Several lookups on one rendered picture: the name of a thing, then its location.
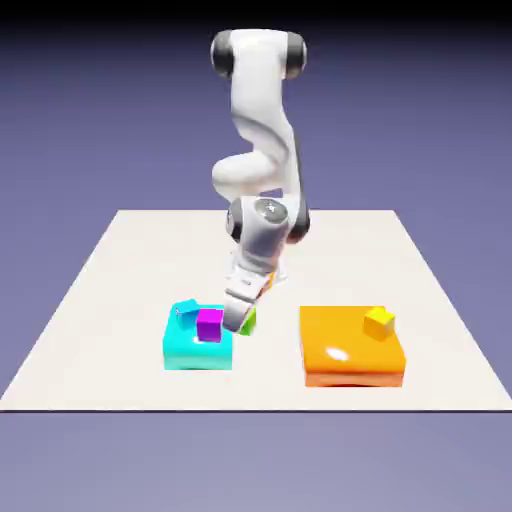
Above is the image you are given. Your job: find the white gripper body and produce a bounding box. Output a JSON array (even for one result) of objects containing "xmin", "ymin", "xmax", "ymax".
[{"xmin": 221, "ymin": 288, "xmax": 258, "ymax": 333}]

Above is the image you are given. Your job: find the small green cube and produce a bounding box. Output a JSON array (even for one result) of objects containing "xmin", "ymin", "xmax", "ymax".
[{"xmin": 238, "ymin": 307, "xmax": 258, "ymax": 337}]

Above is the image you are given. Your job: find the small purple cube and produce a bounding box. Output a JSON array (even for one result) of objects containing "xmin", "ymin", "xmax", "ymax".
[{"xmin": 196, "ymin": 308, "xmax": 224, "ymax": 344}]

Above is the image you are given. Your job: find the small cyan cube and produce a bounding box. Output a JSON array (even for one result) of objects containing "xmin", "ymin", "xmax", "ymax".
[{"xmin": 172, "ymin": 298, "xmax": 201, "ymax": 330}]

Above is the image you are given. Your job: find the small yellow cube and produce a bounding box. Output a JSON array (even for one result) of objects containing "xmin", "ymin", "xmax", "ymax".
[{"xmin": 362, "ymin": 306, "xmax": 396, "ymax": 342}]

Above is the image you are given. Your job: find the large cyan box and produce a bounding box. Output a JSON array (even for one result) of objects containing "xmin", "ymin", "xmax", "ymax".
[{"xmin": 162, "ymin": 302, "xmax": 234, "ymax": 372}]

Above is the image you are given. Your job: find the large orange box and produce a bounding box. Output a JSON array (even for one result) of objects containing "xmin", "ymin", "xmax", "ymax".
[{"xmin": 299, "ymin": 305, "xmax": 408, "ymax": 388}]

